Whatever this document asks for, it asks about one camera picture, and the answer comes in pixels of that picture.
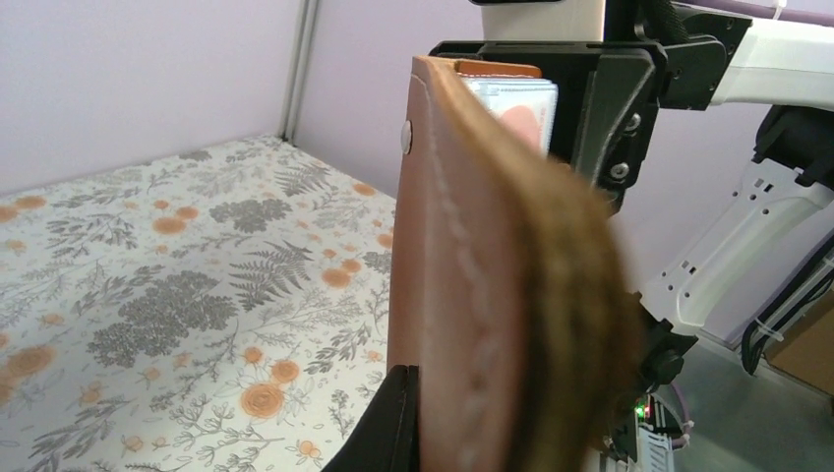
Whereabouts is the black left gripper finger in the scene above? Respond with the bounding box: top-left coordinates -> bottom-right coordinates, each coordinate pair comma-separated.
323,365 -> 420,472

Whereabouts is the left aluminium corner post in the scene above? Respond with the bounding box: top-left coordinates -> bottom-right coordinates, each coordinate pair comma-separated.
277,0 -> 320,143

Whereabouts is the brown leather card holder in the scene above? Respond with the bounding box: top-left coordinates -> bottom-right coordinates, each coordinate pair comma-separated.
387,56 -> 643,471

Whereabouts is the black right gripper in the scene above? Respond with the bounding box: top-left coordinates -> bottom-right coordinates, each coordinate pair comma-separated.
430,40 -> 668,212

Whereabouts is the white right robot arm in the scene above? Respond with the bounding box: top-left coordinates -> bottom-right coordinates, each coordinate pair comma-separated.
433,1 -> 833,471

